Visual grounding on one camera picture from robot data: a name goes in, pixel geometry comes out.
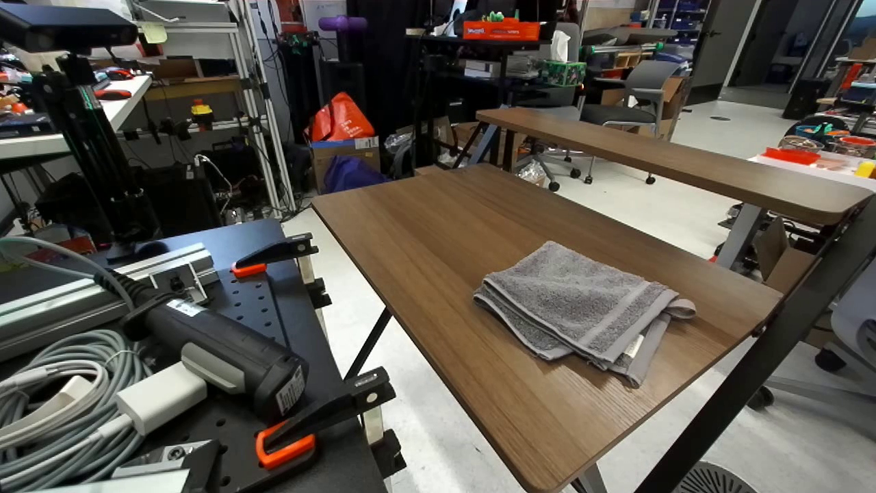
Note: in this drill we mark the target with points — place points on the cardboard box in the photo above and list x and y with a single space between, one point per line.
345 165

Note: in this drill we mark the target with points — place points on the orange toolbox on shelf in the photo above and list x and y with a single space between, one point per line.
502 32

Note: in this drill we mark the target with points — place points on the grey towel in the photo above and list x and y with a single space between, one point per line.
560 302

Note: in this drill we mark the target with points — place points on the white power adapter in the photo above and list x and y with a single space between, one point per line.
161 395

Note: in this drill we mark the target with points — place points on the orange bag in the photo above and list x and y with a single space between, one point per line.
341 120

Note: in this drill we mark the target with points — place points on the grey office chair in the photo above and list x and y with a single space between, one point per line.
632 102

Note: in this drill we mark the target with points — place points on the wooden desk with black frame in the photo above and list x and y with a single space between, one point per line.
428 242

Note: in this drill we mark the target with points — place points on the black perforated mounting board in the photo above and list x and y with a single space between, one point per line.
281 310

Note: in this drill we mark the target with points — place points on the black handheld scanner device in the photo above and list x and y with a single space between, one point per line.
227 354

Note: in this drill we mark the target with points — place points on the black orange clamp far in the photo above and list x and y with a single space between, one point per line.
282 251

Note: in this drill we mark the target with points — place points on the black orange clamp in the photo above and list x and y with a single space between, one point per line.
282 251
296 438

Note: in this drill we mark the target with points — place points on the black orange clamp near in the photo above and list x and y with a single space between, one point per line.
296 438

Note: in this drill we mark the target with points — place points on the black camera tripod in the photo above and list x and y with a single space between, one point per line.
68 98

